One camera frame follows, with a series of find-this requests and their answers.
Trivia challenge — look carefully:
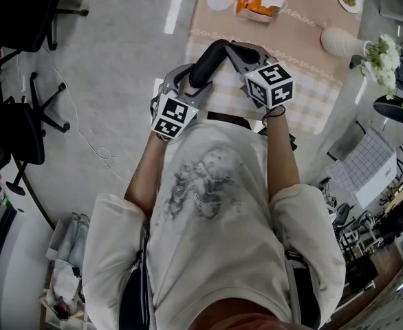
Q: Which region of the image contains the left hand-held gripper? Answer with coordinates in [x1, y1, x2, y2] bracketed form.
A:
[149, 65, 214, 141]

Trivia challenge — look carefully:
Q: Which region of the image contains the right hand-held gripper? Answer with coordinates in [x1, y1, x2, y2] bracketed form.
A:
[224, 41, 295, 110]

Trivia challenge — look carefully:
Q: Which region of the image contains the black glasses case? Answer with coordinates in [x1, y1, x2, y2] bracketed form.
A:
[188, 39, 232, 89]

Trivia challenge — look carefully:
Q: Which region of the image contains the person's right forearm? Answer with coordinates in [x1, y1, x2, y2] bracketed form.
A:
[263, 107, 301, 199]

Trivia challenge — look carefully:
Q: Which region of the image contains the person's left forearm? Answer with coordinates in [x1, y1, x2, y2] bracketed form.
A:
[124, 132, 168, 219]

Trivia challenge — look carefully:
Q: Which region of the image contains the black wrist band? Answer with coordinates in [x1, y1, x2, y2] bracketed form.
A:
[261, 105, 287, 119]

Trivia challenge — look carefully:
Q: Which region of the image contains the beige checked tablecloth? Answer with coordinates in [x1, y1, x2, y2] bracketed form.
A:
[186, 0, 360, 135]

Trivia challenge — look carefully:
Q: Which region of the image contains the white ribbed vase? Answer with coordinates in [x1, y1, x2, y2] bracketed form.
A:
[320, 26, 374, 57]

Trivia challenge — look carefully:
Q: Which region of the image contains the white flower bouquet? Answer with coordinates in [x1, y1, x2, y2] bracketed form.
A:
[358, 34, 402, 99]

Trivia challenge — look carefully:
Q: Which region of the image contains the black side chair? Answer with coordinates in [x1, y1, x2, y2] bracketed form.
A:
[372, 93, 403, 127]

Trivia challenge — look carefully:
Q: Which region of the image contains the white box with grid cloth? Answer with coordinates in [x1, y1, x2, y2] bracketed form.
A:
[325, 124, 399, 210]

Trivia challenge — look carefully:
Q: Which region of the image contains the person's white printed t-shirt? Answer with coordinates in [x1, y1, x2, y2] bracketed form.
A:
[81, 119, 347, 330]

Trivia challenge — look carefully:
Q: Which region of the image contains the black office chair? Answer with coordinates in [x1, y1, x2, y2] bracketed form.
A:
[0, 0, 90, 53]
[0, 72, 72, 196]

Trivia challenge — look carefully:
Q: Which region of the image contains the person's neck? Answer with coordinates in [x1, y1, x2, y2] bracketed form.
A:
[187, 297, 302, 330]

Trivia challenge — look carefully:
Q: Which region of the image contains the white floor cable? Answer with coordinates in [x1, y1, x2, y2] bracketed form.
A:
[45, 45, 132, 184]

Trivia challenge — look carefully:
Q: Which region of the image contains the black harness strap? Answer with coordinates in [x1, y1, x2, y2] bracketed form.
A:
[118, 228, 157, 330]
[283, 249, 321, 330]

